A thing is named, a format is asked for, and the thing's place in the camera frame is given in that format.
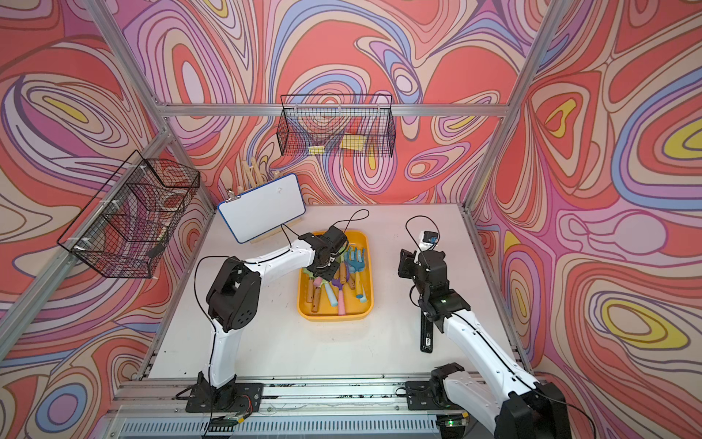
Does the yellow sponge in basket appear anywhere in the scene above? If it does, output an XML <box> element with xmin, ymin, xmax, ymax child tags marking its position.
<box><xmin>340</xmin><ymin>134</ymin><xmax>367</xmax><ymax>152</ymax></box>

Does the purple fork pink handle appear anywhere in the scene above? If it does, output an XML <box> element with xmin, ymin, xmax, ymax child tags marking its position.
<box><xmin>331</xmin><ymin>279</ymin><xmax>347</xmax><ymax>316</ymax></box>

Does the yellow plastic storage tray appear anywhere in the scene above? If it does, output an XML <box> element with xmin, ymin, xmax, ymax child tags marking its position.
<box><xmin>296</xmin><ymin>230</ymin><xmax>375</xmax><ymax>322</ymax></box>

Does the black stapler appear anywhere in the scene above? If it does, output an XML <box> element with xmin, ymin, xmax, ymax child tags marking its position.
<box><xmin>420</xmin><ymin>311</ymin><xmax>434</xmax><ymax>354</ymax></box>

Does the teal rake yellow handle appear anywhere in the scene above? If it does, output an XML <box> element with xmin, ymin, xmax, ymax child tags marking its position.
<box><xmin>347</xmin><ymin>246</ymin><xmax>367</xmax><ymax>304</ymax></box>

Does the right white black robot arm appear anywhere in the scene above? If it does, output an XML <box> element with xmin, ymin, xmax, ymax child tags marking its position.
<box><xmin>398</xmin><ymin>250</ymin><xmax>572</xmax><ymax>438</ymax></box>

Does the blue framed whiteboard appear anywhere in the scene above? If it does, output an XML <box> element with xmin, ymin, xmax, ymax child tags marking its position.
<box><xmin>218</xmin><ymin>174</ymin><xmax>306</xmax><ymax>243</ymax></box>

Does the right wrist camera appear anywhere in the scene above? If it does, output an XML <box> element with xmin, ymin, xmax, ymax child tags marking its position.
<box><xmin>419</xmin><ymin>230</ymin><xmax>440</xmax><ymax>252</ymax></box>

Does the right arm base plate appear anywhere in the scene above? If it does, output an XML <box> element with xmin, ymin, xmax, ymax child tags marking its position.
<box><xmin>403</xmin><ymin>380</ymin><xmax>464</xmax><ymax>411</ymax></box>

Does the black wire basket wall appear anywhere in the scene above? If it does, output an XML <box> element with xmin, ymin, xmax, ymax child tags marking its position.
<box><xmin>276</xmin><ymin>93</ymin><xmax>397</xmax><ymax>157</ymax></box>
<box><xmin>57</xmin><ymin>152</ymin><xmax>200</xmax><ymax>279</ymax></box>

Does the black wire basket back wall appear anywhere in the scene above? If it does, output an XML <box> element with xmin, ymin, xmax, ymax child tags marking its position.
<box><xmin>276</xmin><ymin>93</ymin><xmax>397</xmax><ymax>157</ymax></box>

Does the light green fork wooden handle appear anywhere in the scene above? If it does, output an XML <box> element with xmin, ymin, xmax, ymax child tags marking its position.
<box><xmin>303</xmin><ymin>269</ymin><xmax>316</xmax><ymax>304</ymax></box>

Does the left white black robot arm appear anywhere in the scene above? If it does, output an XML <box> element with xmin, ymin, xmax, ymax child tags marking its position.
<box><xmin>203</xmin><ymin>226</ymin><xmax>348</xmax><ymax>390</ymax></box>

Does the wooden easel stand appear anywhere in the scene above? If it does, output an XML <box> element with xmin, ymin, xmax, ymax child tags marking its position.
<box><xmin>226</xmin><ymin>157</ymin><xmax>283</xmax><ymax>200</ymax></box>

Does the black wire basket left wall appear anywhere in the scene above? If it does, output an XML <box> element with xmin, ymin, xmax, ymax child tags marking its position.
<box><xmin>57</xmin><ymin>152</ymin><xmax>200</xmax><ymax>279</ymax></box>

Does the green fork blue handle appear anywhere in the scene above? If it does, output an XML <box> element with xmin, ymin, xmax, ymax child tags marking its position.
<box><xmin>312</xmin><ymin>277</ymin><xmax>337</xmax><ymax>313</ymax></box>

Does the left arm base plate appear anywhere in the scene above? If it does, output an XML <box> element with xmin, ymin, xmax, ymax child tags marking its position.
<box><xmin>186</xmin><ymin>382</ymin><xmax>263</xmax><ymax>414</ymax></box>

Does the green circuit board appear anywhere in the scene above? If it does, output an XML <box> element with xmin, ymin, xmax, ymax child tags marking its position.
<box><xmin>210</xmin><ymin>415</ymin><xmax>248</xmax><ymax>431</ymax></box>

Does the green rake wooden handle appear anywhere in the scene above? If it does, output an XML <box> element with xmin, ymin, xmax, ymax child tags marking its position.
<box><xmin>336</xmin><ymin>255</ymin><xmax>356</xmax><ymax>290</ymax></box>

